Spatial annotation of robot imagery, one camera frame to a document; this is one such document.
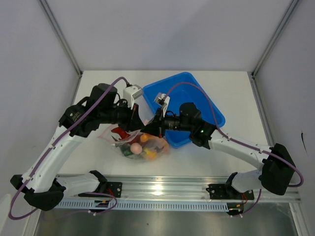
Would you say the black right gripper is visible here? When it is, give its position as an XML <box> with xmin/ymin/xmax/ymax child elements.
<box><xmin>141</xmin><ymin>106</ymin><xmax>192</xmax><ymax>138</ymax></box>

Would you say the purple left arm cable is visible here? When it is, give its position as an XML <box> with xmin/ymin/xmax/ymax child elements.
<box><xmin>8</xmin><ymin>76</ymin><xmax>118</xmax><ymax>219</ymax></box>

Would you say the clear pink-dotted zip bag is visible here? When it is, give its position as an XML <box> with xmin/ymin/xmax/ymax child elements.
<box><xmin>99</xmin><ymin>125</ymin><xmax>170</xmax><ymax>161</ymax></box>

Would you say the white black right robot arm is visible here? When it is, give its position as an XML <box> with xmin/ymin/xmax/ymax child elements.
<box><xmin>142</xmin><ymin>102</ymin><xmax>295</xmax><ymax>199</ymax></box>

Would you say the yellow mango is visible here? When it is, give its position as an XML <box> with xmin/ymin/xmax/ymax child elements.
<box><xmin>144</xmin><ymin>148</ymin><xmax>157</xmax><ymax>160</ymax></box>

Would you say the white slotted cable duct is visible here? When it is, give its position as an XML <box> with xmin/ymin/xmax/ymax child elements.
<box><xmin>56</xmin><ymin>199</ymin><xmax>229</xmax><ymax>212</ymax></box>

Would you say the green cucumber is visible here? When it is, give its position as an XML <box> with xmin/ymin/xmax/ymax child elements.
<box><xmin>120</xmin><ymin>144</ymin><xmax>133</xmax><ymax>157</ymax></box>

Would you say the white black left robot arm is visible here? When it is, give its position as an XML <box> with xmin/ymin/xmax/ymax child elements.
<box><xmin>10</xmin><ymin>83</ymin><xmax>144</xmax><ymax>211</ymax></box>

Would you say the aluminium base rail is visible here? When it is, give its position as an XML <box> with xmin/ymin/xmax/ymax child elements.
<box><xmin>56</xmin><ymin>175</ymin><xmax>302</xmax><ymax>203</ymax></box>

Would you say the blue plastic bin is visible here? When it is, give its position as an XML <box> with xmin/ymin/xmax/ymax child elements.
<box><xmin>142</xmin><ymin>71</ymin><xmax>226</xmax><ymax>149</ymax></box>

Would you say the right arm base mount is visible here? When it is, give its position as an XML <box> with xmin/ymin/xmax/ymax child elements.
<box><xmin>206</xmin><ymin>183</ymin><xmax>254</xmax><ymax>200</ymax></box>

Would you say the beige egg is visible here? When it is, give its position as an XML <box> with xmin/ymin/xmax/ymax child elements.
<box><xmin>130</xmin><ymin>143</ymin><xmax>143</xmax><ymax>154</ymax></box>

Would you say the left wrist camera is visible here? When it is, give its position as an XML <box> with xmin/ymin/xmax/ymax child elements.
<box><xmin>123</xmin><ymin>85</ymin><xmax>143</xmax><ymax>108</ymax></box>

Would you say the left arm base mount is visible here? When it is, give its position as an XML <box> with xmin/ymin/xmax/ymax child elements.
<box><xmin>78</xmin><ymin>182</ymin><xmax>123</xmax><ymax>198</ymax></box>

